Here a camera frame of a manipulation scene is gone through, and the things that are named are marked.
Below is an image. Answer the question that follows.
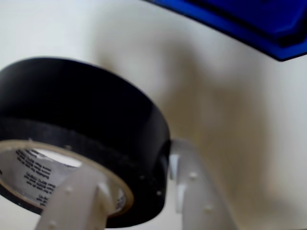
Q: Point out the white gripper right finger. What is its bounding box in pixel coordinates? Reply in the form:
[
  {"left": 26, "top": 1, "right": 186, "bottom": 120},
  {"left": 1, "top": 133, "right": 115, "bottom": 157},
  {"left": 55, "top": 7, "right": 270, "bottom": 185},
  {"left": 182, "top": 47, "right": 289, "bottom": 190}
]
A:
[{"left": 167, "top": 138, "right": 241, "bottom": 230}]

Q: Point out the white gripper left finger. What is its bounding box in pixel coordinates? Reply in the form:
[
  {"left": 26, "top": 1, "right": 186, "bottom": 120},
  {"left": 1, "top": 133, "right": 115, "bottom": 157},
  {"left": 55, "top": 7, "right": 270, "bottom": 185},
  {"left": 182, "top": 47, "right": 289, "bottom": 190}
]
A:
[{"left": 33, "top": 166, "right": 116, "bottom": 230}]

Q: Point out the black tape roll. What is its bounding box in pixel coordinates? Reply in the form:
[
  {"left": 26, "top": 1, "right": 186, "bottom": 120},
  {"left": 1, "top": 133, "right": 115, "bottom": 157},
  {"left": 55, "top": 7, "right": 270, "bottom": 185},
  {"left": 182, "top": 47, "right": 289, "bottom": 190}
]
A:
[{"left": 0, "top": 56, "right": 172, "bottom": 228}]

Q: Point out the blue plastic box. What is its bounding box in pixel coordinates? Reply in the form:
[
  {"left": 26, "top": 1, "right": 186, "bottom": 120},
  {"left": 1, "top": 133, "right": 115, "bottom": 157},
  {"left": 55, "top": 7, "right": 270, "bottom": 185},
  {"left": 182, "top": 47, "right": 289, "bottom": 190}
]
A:
[{"left": 143, "top": 0, "right": 307, "bottom": 62}]

